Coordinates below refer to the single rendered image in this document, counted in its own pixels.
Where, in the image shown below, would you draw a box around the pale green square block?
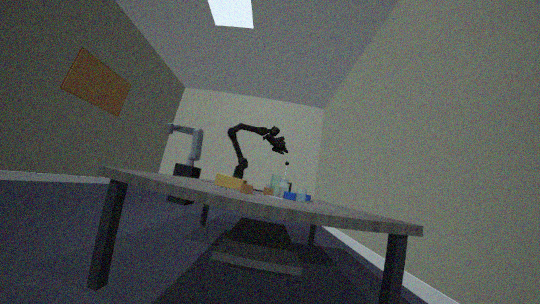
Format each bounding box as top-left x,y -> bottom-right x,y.
270,174 -> 281,196

